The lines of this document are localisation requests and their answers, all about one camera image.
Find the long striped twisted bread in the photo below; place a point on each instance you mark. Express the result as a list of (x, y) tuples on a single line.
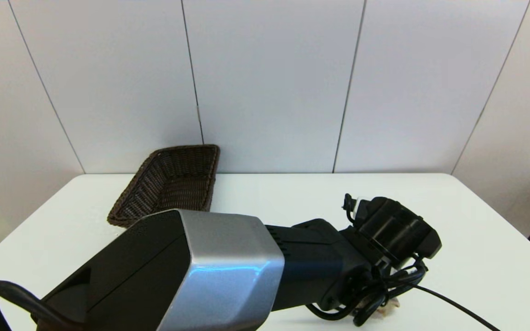
[(391, 307)]

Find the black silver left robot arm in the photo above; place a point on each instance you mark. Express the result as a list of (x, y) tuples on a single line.
[(228, 266)]

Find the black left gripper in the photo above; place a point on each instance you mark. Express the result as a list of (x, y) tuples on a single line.
[(398, 230)]

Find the dark brown wicker basket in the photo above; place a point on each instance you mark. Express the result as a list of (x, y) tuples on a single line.
[(168, 184)]

